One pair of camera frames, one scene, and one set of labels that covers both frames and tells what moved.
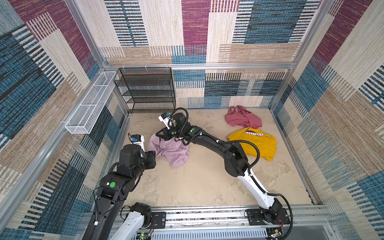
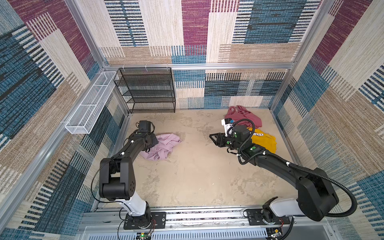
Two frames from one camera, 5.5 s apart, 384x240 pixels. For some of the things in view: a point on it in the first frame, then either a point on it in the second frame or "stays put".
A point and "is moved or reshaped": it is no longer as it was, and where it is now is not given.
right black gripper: (166, 135) → (220, 137)
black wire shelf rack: (147, 89) stays put
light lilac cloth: (176, 153) is moved or reshaped
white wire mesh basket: (85, 117) stays put
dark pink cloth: (238, 116) stays put
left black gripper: (151, 158) → (154, 141)
